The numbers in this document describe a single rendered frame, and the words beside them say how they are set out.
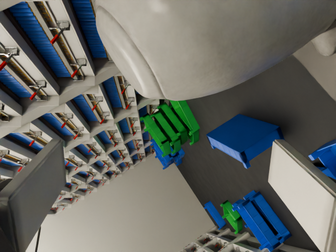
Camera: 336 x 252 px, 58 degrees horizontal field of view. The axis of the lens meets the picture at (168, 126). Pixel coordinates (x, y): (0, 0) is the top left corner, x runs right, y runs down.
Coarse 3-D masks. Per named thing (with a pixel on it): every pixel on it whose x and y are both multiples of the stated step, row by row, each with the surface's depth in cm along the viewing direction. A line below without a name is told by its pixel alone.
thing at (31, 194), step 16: (48, 144) 17; (32, 160) 15; (48, 160) 16; (16, 176) 13; (32, 176) 14; (48, 176) 16; (64, 176) 19; (0, 192) 12; (16, 192) 12; (32, 192) 14; (48, 192) 16; (0, 208) 12; (16, 208) 12; (32, 208) 14; (48, 208) 16; (0, 224) 12; (16, 224) 12; (32, 224) 14; (16, 240) 12
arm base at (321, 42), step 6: (330, 30) 37; (318, 36) 40; (324, 36) 39; (330, 36) 38; (312, 42) 42; (318, 42) 40; (324, 42) 39; (330, 42) 39; (318, 48) 41; (324, 48) 40; (330, 48) 39; (324, 54) 41; (330, 54) 40
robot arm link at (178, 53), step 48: (96, 0) 27; (144, 0) 24; (192, 0) 24; (240, 0) 24; (288, 0) 26; (144, 48) 25; (192, 48) 25; (240, 48) 26; (288, 48) 30; (144, 96) 31; (192, 96) 30
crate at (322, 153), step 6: (324, 144) 99; (330, 144) 91; (318, 150) 97; (324, 150) 98; (330, 150) 100; (312, 156) 97; (318, 156) 97; (324, 156) 99; (330, 156) 99; (324, 162) 98; (330, 162) 99; (330, 168) 98
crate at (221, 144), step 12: (228, 120) 147; (240, 120) 141; (252, 120) 136; (216, 132) 142; (228, 132) 136; (240, 132) 131; (252, 132) 126; (264, 132) 122; (276, 132) 121; (216, 144) 138; (228, 144) 127; (240, 144) 122; (252, 144) 118; (264, 144) 120; (240, 156) 119; (252, 156) 120
